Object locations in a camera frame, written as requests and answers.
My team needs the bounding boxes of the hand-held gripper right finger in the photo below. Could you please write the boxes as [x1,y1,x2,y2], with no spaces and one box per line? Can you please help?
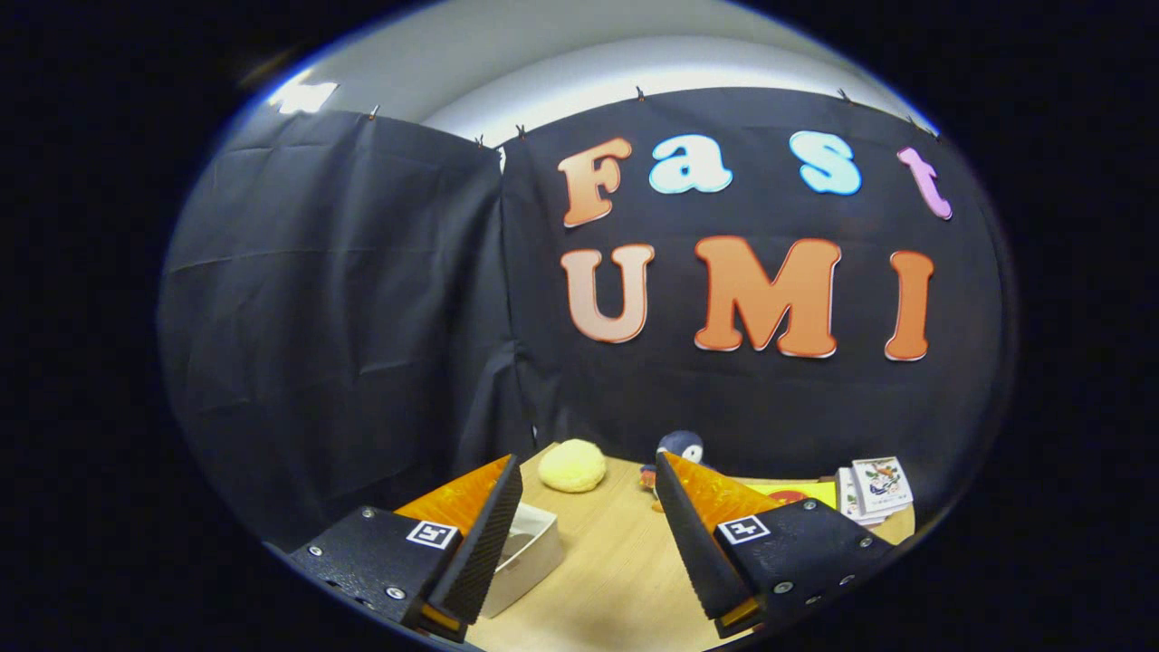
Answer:
[654,451,897,639]

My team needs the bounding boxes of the row of small cloth clips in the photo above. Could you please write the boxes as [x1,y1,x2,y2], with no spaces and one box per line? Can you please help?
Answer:
[365,84,944,150]

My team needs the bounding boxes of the yellow book with red circle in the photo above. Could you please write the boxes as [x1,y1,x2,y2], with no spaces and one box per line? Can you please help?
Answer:
[747,480,839,508]

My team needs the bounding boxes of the penguin plush toy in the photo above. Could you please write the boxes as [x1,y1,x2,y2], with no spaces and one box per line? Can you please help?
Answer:
[638,430,707,514]

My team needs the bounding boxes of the yellow round plush ball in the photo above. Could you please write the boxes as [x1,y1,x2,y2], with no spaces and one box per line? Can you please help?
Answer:
[538,439,608,494]

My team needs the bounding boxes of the floral cover white book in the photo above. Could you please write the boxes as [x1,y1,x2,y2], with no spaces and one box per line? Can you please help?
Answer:
[851,455,915,515]

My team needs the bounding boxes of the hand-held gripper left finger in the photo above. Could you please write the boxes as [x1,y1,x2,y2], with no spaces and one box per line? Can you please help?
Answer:
[285,453,524,644]

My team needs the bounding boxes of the cream fabric storage box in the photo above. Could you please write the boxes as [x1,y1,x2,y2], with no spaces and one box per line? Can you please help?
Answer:
[480,503,564,620]

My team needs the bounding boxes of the ceiling light panel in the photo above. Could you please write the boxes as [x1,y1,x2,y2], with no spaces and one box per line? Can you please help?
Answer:
[270,80,341,116]

